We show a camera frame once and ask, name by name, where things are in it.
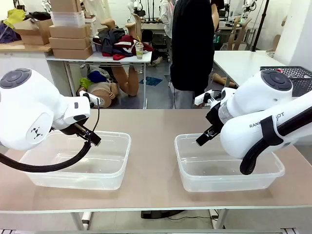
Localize clear plastic bin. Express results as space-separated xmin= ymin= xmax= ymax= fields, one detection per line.
xmin=174 ymin=133 xmax=285 ymax=193
xmin=19 ymin=131 xmax=132 ymax=191

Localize yellow green cloth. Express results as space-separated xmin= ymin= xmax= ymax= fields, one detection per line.
xmin=3 ymin=8 xmax=26 ymax=27

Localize wooden counter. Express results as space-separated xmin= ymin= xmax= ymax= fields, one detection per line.
xmin=0 ymin=40 xmax=53 ymax=53

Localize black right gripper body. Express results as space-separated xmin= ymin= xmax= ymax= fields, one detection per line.
xmin=205 ymin=105 xmax=225 ymax=134

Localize white plastic crate stack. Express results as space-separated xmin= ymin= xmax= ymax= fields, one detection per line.
xmin=52 ymin=11 xmax=86 ymax=27

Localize thin black camera cable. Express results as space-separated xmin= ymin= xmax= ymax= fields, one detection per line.
xmin=90 ymin=97 xmax=101 ymax=137

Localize plastic drink cup with straw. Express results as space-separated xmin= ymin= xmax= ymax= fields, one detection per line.
xmin=135 ymin=35 xmax=144 ymax=60

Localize pile of clothes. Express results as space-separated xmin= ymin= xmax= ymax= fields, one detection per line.
xmin=102 ymin=35 xmax=155 ymax=61

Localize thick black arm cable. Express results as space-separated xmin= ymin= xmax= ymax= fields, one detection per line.
xmin=240 ymin=92 xmax=312 ymax=176
xmin=0 ymin=138 xmax=93 ymax=173

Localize dark grey garment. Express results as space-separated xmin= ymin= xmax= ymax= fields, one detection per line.
xmin=97 ymin=28 xmax=126 ymax=54

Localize person in black sweater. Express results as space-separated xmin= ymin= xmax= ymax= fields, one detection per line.
xmin=170 ymin=0 xmax=225 ymax=110

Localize flat brown cardboard box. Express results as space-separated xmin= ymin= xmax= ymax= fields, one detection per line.
xmin=48 ymin=36 xmax=92 ymax=50
xmin=52 ymin=46 xmax=94 ymax=60
xmin=48 ymin=24 xmax=91 ymax=39

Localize purple cloth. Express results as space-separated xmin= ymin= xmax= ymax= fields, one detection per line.
xmin=0 ymin=23 xmax=22 ymax=44

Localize white table leg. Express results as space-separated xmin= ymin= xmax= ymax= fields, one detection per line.
xmin=209 ymin=209 xmax=229 ymax=230
xmin=70 ymin=211 xmax=93 ymax=231

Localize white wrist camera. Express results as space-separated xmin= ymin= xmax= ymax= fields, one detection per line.
xmin=78 ymin=90 xmax=100 ymax=108
xmin=194 ymin=90 xmax=221 ymax=107

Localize wooden chair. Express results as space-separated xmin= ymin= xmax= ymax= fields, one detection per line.
xmin=226 ymin=16 xmax=253 ymax=51

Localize black lattice plastic basket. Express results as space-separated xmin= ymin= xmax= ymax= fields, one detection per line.
xmin=259 ymin=65 xmax=312 ymax=98

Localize tall brown cardboard box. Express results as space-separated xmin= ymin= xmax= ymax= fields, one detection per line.
xmin=50 ymin=0 xmax=83 ymax=13

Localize large white table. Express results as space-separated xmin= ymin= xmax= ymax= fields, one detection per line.
xmin=213 ymin=50 xmax=293 ymax=87

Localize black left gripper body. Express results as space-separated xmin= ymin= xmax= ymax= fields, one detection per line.
xmin=51 ymin=122 xmax=86 ymax=138

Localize tan mannequin legs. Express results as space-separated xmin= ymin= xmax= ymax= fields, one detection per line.
xmin=111 ymin=65 xmax=140 ymax=97

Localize white folding table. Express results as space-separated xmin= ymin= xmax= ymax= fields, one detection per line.
xmin=46 ymin=50 xmax=153 ymax=109

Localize tan mannequin foot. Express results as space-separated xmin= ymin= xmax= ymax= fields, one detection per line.
xmin=101 ymin=19 xmax=122 ymax=31
xmin=125 ymin=14 xmax=143 ymax=39

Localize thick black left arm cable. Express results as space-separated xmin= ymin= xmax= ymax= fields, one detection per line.
xmin=0 ymin=138 xmax=93 ymax=173

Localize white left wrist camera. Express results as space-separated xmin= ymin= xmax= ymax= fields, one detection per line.
xmin=78 ymin=90 xmax=100 ymax=108

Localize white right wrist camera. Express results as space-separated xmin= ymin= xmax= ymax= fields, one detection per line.
xmin=194 ymin=90 xmax=221 ymax=107

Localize white lattice basket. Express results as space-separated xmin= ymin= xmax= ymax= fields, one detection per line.
xmin=84 ymin=16 xmax=97 ymax=37

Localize black tripod pole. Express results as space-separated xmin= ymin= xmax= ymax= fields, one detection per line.
xmin=252 ymin=0 xmax=270 ymax=52

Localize tan mannequin torso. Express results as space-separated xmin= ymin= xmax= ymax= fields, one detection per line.
xmin=77 ymin=81 xmax=120 ymax=108

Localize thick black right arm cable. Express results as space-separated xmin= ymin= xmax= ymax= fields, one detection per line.
xmin=240 ymin=92 xmax=312 ymax=176

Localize open brown cardboard box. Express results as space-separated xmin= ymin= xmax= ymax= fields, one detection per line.
xmin=13 ymin=19 xmax=54 ymax=46

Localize blue mat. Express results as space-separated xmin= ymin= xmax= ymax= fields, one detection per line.
xmin=138 ymin=77 xmax=163 ymax=86

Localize person in white clothing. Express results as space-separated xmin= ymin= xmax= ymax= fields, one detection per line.
xmin=159 ymin=0 xmax=176 ymax=39

